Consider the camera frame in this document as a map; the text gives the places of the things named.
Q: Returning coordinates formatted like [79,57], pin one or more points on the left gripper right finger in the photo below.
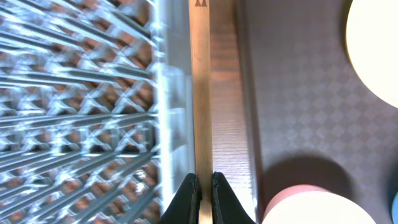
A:
[225,206]

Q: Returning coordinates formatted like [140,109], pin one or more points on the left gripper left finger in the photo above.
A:
[185,206]

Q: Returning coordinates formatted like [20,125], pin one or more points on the pink bowl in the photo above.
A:
[311,204]

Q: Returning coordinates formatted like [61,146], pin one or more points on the wooden chopstick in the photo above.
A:
[199,17]

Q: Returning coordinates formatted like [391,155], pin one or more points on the light blue bowl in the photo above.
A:
[394,209]

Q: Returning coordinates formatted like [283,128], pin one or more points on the dark brown serving tray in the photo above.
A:
[310,119]

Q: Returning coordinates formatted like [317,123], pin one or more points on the grey dish rack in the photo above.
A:
[96,109]

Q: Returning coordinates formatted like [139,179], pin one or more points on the yellow plate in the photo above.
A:
[371,42]

